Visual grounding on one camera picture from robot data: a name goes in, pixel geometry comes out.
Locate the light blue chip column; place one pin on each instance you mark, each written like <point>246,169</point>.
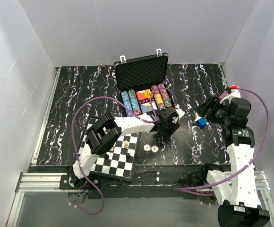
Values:
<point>127,103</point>

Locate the white and blue block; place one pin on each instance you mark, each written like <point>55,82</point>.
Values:
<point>199,121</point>

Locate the green blue chip column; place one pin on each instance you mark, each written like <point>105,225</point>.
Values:
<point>134,102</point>

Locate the white poker chip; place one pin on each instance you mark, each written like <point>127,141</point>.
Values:
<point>147,147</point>
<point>154,149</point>

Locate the aluminium rail frame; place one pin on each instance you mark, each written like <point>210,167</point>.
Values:
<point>167,187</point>

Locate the blue playing card deck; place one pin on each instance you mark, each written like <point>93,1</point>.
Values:
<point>147,107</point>

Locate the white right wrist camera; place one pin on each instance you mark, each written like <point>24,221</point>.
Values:
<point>230,93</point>

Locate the purple red chip column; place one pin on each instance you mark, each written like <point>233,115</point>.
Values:
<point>165,96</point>

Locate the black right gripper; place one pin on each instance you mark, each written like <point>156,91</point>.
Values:
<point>213,102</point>

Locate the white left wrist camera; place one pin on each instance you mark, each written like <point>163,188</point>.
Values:
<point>180,112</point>

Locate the black white chess board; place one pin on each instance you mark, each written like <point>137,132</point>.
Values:
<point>117,166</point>

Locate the red yellow chip column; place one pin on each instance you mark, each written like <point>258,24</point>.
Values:
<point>158,97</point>

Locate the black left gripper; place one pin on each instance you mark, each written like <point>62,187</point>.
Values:
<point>174,126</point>

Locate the yellow big blind button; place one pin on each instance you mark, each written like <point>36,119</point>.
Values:
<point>147,93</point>

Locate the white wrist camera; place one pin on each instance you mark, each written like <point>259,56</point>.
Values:
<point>180,112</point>
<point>230,93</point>

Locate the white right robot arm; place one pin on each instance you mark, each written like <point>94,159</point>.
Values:
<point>239,204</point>

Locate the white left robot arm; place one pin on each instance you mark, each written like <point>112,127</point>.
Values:
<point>109,146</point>

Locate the black poker set case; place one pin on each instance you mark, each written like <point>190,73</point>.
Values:
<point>141,73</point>

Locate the red playing card deck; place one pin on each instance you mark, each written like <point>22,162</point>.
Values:
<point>140,95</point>

